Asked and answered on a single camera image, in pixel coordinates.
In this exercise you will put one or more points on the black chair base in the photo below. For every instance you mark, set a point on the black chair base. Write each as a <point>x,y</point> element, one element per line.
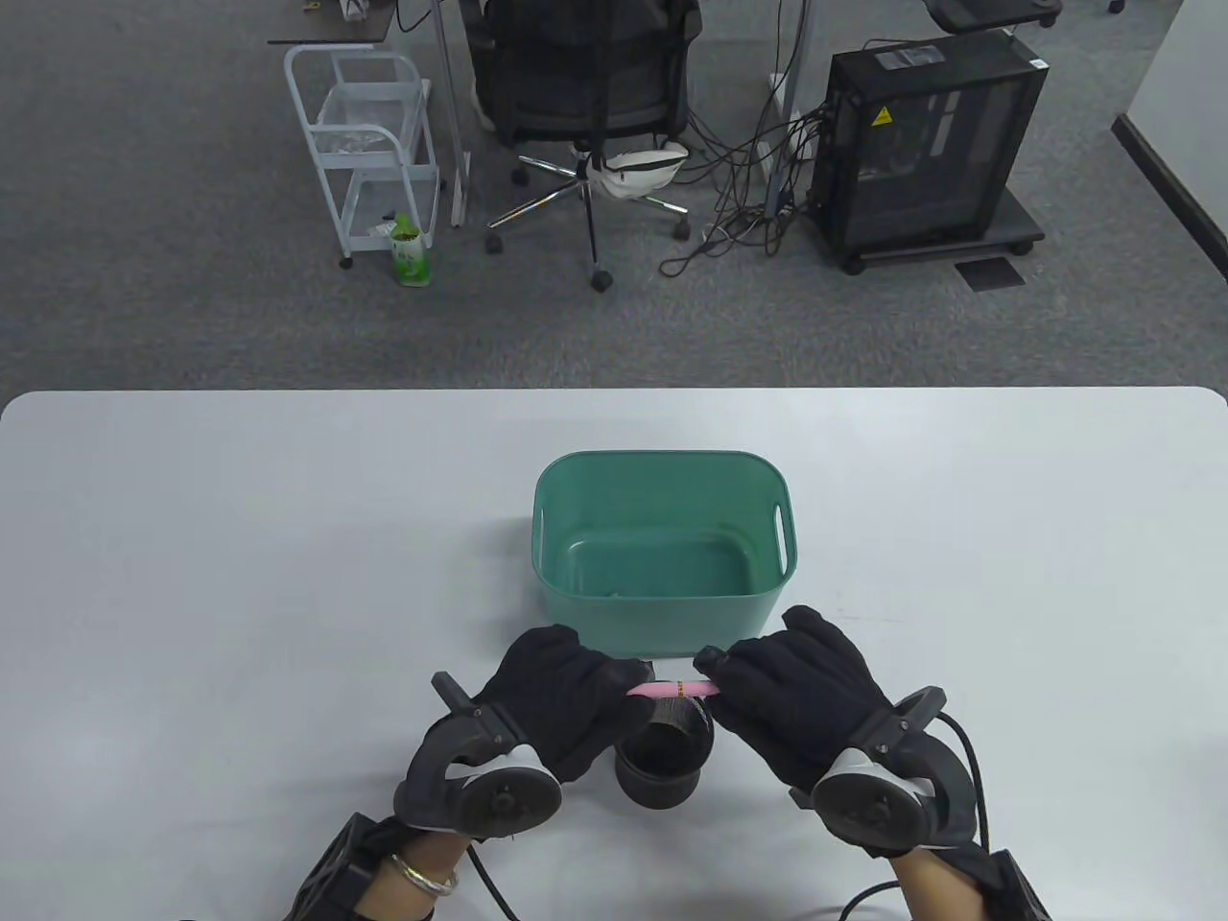
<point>988,11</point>

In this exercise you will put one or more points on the white desk leg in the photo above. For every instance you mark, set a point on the white desk leg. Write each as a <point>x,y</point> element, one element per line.
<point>459,182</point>
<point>782,96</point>

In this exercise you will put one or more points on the person's right hand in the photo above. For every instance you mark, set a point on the person's right hand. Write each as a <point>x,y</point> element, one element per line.
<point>796,691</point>

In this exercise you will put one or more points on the green drink bottle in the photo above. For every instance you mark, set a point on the green drink bottle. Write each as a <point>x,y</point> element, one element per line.
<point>411,259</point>

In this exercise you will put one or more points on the pink fountain pen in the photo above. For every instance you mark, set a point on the pink fountain pen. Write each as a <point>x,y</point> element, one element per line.
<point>662,690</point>

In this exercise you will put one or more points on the green plastic bin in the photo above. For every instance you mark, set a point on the green plastic bin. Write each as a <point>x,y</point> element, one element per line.
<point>662,619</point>

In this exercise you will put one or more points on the black mesh office chair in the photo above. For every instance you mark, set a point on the black mesh office chair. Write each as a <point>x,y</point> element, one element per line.
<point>576,77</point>

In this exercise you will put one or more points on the white bag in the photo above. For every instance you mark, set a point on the white bag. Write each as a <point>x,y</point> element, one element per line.
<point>633,175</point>

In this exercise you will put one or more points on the person's left hand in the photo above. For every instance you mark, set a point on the person's left hand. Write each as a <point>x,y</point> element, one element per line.
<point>556,686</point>

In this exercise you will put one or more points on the black white hand tracker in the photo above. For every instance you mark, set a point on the black white hand tracker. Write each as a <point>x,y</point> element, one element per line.
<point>863,811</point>
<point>494,801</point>

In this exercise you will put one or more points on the person's left forearm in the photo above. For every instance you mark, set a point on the person's left forearm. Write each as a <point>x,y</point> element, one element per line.
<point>408,897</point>

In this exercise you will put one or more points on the black wheeled platform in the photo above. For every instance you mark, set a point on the black wheeled platform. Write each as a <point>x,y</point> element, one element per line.
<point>1017,225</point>

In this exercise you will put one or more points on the black computer cabinet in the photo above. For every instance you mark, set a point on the black computer cabinet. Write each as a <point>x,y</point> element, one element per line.
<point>921,153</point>

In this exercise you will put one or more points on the white rolling cart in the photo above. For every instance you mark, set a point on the white rolling cart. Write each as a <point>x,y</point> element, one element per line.
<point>369,106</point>

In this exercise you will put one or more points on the person's right forearm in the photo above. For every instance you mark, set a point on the person's right forearm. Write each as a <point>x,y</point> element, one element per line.
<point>935,892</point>

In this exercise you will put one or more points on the black floor outlet cover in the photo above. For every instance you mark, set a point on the black floor outlet cover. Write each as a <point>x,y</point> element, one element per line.
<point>990,274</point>

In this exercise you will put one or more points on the grey power strip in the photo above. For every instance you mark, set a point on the grey power strip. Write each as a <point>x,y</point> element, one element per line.
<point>777,197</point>

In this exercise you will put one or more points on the black mesh pen holder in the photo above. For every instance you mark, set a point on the black mesh pen holder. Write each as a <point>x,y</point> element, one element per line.
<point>662,782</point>

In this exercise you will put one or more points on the clear plastic bag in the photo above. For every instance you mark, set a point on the clear plastic bag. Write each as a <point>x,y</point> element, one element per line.
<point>350,142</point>

